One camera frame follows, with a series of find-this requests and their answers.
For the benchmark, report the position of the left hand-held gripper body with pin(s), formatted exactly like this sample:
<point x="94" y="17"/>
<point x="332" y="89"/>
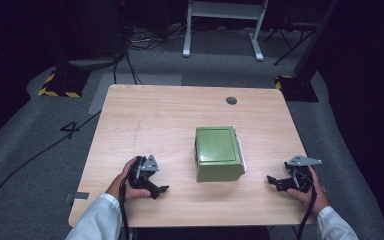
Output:
<point x="141" y="170"/>

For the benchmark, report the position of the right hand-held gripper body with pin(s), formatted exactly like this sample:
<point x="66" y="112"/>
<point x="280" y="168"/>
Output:
<point x="300" y="173"/>

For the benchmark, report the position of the green box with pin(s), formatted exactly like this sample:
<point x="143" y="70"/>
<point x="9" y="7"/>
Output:
<point x="217" y="153"/>

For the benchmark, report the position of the person's left hand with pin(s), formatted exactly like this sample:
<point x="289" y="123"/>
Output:
<point x="126" y="186"/>

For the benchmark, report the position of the person's right hand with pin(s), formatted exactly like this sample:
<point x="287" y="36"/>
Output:
<point x="310" y="196"/>

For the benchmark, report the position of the grey tape strip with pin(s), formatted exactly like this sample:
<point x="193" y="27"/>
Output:
<point x="81" y="196"/>

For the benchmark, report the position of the black yellow striped stand base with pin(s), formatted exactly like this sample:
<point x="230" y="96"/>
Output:
<point x="63" y="81"/>
<point x="295" y="87"/>

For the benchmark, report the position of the black folding stand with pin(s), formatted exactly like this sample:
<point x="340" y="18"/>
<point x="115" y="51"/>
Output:
<point x="291" y="40"/>

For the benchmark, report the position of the white metal table frame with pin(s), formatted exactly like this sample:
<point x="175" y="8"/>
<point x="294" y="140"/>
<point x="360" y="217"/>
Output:
<point x="225" y="28"/>

